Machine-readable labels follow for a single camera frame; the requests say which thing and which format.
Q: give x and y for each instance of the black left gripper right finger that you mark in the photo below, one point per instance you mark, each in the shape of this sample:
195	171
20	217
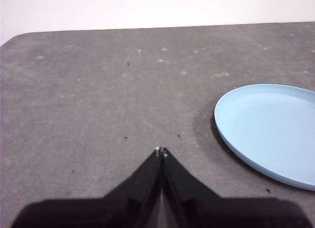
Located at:
211	210

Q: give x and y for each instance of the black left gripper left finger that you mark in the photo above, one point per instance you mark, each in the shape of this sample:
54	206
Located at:
118	208

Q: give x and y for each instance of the light blue round plate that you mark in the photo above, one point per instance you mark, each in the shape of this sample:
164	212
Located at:
270	134

